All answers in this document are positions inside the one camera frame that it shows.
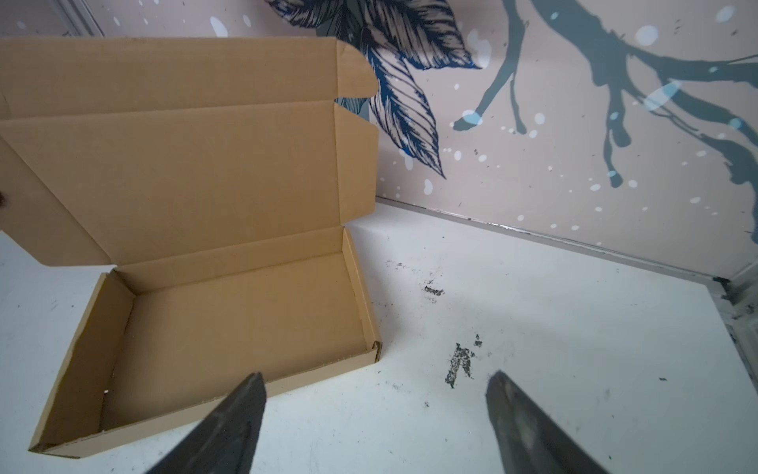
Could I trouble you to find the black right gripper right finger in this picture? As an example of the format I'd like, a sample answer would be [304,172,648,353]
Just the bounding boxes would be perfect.
[486,371,606,474]

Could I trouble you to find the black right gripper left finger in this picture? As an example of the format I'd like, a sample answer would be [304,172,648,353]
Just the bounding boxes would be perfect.
[149,373,266,474]

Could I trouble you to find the brown cardboard paper box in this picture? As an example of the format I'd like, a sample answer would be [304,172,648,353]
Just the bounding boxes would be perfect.
[1,37,382,458]

